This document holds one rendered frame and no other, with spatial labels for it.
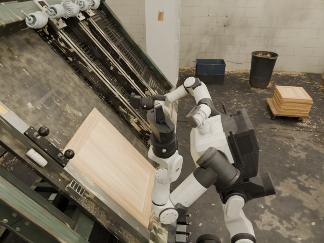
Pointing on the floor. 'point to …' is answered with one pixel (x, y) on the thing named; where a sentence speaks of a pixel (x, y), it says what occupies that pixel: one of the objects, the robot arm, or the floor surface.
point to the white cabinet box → (164, 35)
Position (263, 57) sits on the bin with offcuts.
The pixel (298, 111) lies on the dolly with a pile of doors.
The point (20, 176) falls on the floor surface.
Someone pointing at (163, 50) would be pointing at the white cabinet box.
